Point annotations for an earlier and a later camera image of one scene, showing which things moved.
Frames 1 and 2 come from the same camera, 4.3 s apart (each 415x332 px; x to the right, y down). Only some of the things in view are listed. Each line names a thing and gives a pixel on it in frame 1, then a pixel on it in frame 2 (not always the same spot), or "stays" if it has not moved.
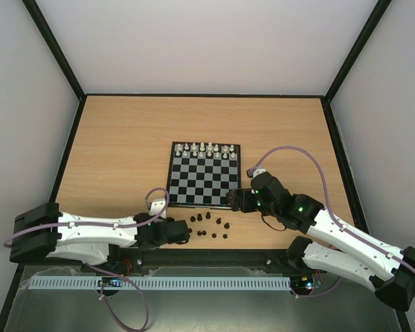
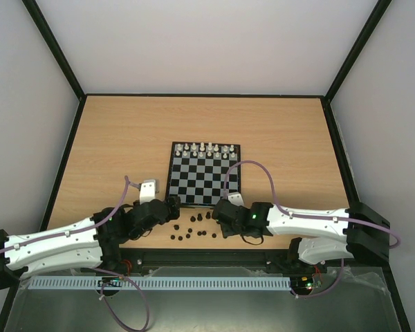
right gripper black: x=236 y=201 -> x=218 y=211
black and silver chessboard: x=202 y=174 stays
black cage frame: x=82 y=96 stays
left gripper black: x=171 y=218 -> x=174 y=209
